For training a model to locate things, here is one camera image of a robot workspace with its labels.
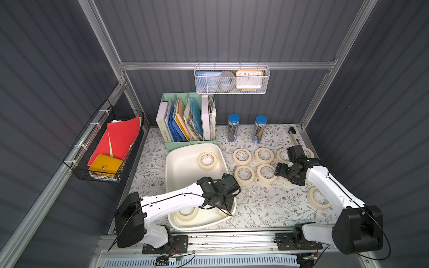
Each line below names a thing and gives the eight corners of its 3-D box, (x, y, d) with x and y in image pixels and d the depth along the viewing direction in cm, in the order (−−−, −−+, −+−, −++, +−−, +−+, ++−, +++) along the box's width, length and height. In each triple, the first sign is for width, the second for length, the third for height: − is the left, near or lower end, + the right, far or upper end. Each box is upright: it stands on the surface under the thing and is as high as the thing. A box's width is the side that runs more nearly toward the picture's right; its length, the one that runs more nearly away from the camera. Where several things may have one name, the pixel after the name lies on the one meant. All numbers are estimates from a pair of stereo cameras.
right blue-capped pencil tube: (252, 144, 113) (257, 123, 97) (251, 136, 117) (255, 115, 102) (261, 144, 113) (268, 123, 97) (260, 136, 117) (266, 115, 102)
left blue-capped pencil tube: (227, 142, 114) (228, 123, 100) (227, 133, 119) (228, 113, 105) (237, 142, 114) (240, 123, 100) (237, 133, 119) (239, 113, 105)
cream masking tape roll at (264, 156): (255, 164, 102) (256, 161, 100) (253, 150, 109) (254, 147, 107) (274, 164, 102) (275, 161, 100) (270, 150, 109) (272, 147, 107)
